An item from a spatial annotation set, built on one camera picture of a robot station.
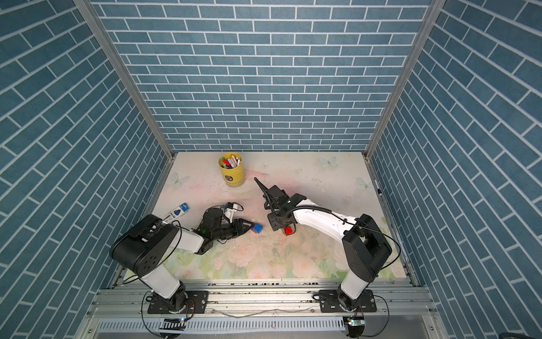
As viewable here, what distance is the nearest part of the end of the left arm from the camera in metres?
0.74

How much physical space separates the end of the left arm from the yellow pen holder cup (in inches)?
9.8

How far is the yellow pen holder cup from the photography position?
0.99 meters
